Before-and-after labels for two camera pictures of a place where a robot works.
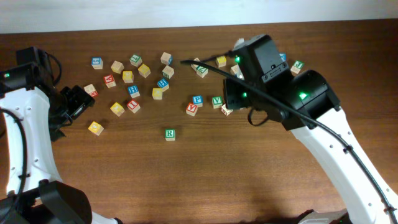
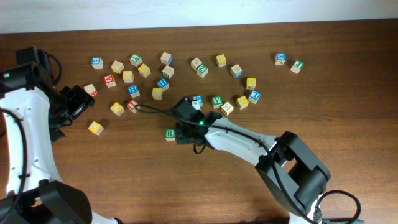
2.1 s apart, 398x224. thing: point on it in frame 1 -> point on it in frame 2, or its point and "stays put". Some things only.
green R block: x=170 y=134 stays put
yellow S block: x=144 y=71 stays put
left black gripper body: x=71 y=104 stays put
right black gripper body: x=235 y=92 -> x=183 y=130
